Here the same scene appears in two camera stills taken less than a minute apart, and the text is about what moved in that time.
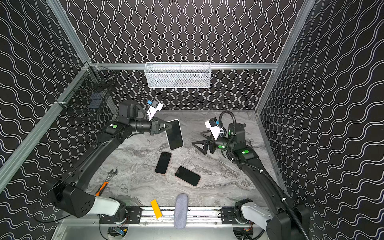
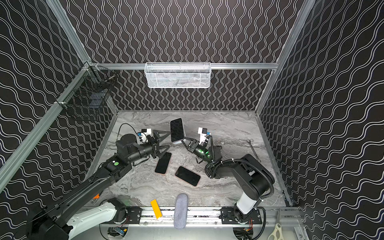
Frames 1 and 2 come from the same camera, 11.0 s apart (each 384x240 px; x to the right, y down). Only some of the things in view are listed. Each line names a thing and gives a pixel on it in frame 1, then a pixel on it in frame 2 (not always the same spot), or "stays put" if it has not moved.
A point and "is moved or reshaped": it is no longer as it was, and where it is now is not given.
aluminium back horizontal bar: [214, 66] stays put
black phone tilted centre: [187, 175] stays put
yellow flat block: [156, 208] stays put
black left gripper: [153, 126] → [154, 144]
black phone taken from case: [174, 135] is moved or reshaped
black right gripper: [211, 145] → [189, 144]
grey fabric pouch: [180, 215] stays put
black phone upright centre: [163, 163] stays put
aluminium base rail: [193, 217] stays put
